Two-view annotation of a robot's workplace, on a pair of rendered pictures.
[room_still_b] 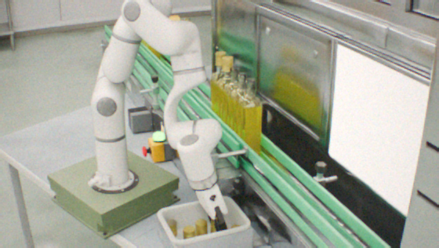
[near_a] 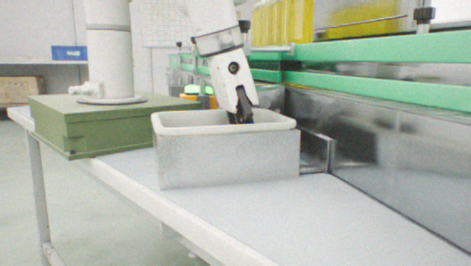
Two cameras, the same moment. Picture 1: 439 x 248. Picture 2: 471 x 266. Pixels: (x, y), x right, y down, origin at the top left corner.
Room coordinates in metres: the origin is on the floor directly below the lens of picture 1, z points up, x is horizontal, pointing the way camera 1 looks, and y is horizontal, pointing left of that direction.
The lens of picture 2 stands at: (0.58, -0.05, 0.94)
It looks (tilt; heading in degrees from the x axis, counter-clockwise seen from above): 12 degrees down; 7
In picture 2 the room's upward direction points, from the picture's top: straight up
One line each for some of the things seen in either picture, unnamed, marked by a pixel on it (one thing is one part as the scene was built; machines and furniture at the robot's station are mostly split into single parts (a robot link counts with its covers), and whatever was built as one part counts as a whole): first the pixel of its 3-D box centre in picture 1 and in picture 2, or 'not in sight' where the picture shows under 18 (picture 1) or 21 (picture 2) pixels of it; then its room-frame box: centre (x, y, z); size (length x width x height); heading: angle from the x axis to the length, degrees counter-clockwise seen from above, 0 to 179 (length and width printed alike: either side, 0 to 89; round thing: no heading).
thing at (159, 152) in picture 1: (158, 149); (191, 106); (1.70, 0.23, 0.79); 0.07 x 0.07 x 0.07; 23
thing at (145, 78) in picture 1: (140, 73); (187, 61); (2.16, 0.36, 0.93); 1.75 x 0.01 x 0.08; 23
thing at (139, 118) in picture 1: (139, 119); (180, 95); (1.96, 0.34, 0.79); 0.08 x 0.08 x 0.08; 23
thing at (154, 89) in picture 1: (149, 93); (188, 55); (1.86, 0.28, 0.94); 0.07 x 0.04 x 0.13; 113
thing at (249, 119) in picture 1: (249, 128); (296, 35); (1.45, -0.08, 0.99); 0.06 x 0.06 x 0.21; 24
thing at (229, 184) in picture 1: (226, 186); (261, 101); (1.33, -0.01, 0.85); 0.09 x 0.04 x 0.07; 113
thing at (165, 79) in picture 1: (157, 71); (204, 61); (2.19, 0.29, 0.93); 1.75 x 0.01 x 0.08; 23
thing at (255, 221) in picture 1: (212, 230); (235, 145); (1.19, 0.03, 0.79); 0.27 x 0.17 x 0.08; 113
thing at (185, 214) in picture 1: (203, 230); (219, 140); (1.18, 0.05, 0.80); 0.22 x 0.17 x 0.09; 113
